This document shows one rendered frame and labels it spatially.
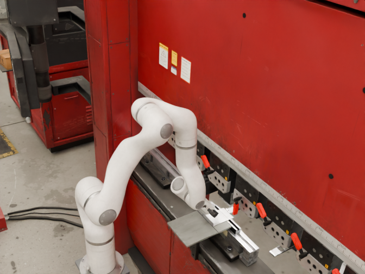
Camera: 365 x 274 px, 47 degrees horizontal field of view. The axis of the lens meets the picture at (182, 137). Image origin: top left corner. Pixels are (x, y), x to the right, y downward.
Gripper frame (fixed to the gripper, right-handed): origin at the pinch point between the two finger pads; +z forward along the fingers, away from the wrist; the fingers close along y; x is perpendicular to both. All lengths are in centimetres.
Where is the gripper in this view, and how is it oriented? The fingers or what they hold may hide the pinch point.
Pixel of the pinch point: (211, 210)
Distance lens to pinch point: 210.2
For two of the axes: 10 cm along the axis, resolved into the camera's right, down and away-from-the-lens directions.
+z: 5.1, 4.9, 7.1
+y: -5.4, -4.6, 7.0
